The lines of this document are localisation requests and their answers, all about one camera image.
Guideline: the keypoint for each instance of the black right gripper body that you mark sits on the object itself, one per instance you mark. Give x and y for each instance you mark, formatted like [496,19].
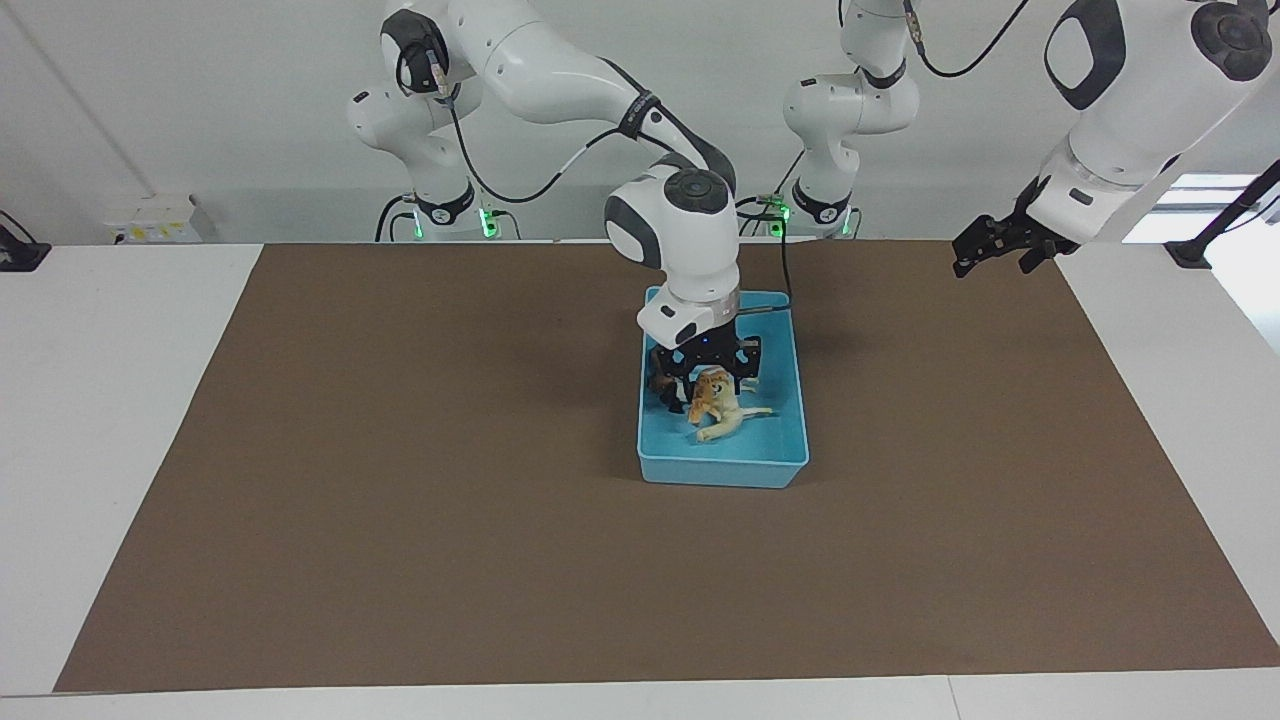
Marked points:
[705,352]

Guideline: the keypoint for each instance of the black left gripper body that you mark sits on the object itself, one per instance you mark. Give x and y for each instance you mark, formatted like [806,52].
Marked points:
[1020,235]

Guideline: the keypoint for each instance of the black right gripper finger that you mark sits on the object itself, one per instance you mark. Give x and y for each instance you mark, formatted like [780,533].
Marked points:
[668,390]
[748,362]

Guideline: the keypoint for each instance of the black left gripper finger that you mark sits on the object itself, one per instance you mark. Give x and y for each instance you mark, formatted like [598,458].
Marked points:
[975,248]
[1035,261]

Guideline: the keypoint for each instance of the orange striped tiger toy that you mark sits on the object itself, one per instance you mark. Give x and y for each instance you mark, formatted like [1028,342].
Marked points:
[710,395]

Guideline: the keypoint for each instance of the cream white horse toy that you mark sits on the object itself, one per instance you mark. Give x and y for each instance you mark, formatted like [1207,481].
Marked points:
[735,418]

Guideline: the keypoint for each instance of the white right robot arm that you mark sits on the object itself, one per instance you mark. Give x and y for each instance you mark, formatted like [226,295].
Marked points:
[680,240]

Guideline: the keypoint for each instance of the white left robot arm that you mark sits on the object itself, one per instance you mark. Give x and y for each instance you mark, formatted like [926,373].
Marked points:
[1130,100]

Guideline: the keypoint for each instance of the light blue plastic storage box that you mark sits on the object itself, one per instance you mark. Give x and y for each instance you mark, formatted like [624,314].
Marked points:
[720,465]

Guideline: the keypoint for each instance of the black angled stand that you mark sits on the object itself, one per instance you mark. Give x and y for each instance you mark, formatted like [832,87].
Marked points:
[1190,252]

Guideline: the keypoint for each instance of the brown table mat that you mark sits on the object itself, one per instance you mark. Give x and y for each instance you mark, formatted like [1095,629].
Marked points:
[400,500]

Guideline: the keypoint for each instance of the white wall socket box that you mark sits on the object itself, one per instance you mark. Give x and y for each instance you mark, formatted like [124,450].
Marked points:
[150,225]

